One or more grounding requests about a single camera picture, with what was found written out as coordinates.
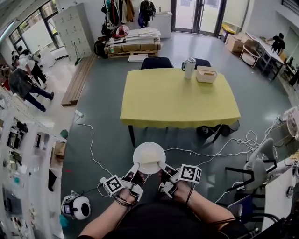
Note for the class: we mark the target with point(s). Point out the blue chair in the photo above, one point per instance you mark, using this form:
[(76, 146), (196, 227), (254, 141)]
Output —
[(243, 207)]

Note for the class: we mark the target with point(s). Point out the person's black clothing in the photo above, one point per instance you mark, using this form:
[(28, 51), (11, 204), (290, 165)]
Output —
[(158, 221)]

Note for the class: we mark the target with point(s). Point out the red and white bag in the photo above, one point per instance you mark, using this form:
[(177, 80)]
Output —
[(121, 31)]

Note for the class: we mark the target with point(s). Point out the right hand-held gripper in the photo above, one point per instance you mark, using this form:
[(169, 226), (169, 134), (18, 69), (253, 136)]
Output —
[(189, 173)]

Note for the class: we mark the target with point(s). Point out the long white workbench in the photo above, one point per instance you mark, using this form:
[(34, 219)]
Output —
[(268, 50)]

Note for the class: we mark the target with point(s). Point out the black mesh waste bin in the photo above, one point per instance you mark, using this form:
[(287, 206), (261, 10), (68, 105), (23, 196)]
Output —
[(232, 128)]

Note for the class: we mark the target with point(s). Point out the white storage shelf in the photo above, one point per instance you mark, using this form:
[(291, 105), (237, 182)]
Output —
[(21, 163)]

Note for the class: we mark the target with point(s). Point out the pallet of cardboard boxes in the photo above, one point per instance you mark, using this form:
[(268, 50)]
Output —
[(133, 43)]

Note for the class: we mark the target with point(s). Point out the yellow covered table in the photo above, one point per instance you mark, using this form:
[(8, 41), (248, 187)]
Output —
[(172, 100)]

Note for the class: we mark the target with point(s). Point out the person's right forearm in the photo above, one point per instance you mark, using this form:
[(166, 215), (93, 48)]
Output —
[(208, 207)]

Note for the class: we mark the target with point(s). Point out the white and black round device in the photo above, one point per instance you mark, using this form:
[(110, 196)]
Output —
[(78, 206)]

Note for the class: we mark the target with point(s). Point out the beige tissue box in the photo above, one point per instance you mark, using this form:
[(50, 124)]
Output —
[(206, 74)]

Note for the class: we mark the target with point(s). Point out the round white side table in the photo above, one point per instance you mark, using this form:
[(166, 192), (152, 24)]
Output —
[(250, 56)]

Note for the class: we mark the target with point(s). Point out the rack of hanging coats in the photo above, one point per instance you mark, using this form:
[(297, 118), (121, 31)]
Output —
[(118, 14)]

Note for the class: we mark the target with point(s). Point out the white flat boards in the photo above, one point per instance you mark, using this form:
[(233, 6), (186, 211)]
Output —
[(137, 57)]

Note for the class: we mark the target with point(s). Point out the small cardboard box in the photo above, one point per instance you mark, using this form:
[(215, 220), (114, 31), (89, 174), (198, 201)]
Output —
[(59, 150)]

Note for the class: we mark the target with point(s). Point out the white power strip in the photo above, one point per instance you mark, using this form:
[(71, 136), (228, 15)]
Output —
[(79, 113)]

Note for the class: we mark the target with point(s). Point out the white desk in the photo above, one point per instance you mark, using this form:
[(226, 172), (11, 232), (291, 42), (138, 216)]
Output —
[(280, 200)]

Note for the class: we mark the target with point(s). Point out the hanging black backpack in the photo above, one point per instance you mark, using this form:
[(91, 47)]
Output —
[(146, 11)]

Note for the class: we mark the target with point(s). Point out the person's left forearm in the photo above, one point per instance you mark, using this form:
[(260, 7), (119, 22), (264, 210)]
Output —
[(105, 219)]

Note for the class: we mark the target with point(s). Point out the wooden planks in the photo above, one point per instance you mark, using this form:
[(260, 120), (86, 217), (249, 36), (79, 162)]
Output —
[(78, 81)]

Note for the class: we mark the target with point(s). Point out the brown cardboard boxes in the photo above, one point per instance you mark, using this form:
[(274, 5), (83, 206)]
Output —
[(236, 43)]

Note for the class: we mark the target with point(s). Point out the grey and black chair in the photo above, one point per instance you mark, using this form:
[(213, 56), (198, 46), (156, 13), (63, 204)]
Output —
[(259, 168)]

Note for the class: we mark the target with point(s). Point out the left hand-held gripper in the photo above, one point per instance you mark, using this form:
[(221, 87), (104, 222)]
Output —
[(113, 184)]

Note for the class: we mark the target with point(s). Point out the grey metal lockers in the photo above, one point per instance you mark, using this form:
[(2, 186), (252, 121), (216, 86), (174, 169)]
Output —
[(72, 30)]

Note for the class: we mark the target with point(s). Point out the glass double door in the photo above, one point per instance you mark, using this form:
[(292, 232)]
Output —
[(198, 15)]

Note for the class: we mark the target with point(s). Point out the black duffel bag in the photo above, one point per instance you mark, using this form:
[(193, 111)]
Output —
[(100, 48)]

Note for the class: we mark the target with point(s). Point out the broom with dustpan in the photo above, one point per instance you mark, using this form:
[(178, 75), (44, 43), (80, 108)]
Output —
[(78, 57)]

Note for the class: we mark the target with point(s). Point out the white cabinet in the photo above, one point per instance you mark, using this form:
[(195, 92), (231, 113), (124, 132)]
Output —
[(163, 24)]

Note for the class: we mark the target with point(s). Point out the white plate of food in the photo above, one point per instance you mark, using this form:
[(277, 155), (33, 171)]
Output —
[(149, 155)]

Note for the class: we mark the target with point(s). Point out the white fan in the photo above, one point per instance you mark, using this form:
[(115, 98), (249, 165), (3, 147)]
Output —
[(293, 123)]

